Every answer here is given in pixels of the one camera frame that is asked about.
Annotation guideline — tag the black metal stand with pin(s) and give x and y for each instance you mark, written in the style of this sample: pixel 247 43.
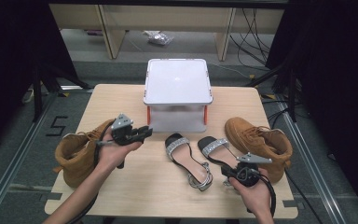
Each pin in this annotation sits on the black metal stand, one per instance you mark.
pixel 38 93
pixel 292 93

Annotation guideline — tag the person's right hand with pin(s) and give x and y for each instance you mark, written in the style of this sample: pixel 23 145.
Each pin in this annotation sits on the person's right hand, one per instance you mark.
pixel 256 196

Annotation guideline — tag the aluminium floor rail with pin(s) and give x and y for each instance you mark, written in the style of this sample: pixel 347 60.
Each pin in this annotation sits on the aluminium floor rail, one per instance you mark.
pixel 15 155
pixel 310 168

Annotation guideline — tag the tan suede boot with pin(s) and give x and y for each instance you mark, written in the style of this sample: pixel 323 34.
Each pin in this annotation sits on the tan suede boot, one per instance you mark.
pixel 254 140
pixel 76 161

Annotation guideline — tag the dark curtain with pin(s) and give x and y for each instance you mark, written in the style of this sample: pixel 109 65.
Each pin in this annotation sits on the dark curtain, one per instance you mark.
pixel 338 77
pixel 9 62

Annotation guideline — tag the person's left hand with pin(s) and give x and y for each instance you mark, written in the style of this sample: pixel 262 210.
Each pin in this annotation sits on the person's left hand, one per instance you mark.
pixel 113 155

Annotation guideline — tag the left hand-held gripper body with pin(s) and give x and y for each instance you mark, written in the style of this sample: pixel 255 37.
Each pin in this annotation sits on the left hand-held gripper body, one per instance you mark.
pixel 126 135

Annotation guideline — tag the light wooden desk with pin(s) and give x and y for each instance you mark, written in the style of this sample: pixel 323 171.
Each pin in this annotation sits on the light wooden desk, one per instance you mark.
pixel 167 17

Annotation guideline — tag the clear plastic bag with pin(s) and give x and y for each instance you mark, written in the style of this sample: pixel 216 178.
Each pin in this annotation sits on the clear plastic bag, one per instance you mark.
pixel 159 38

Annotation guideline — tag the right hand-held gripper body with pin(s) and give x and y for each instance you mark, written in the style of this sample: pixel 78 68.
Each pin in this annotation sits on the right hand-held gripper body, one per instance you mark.
pixel 245 175

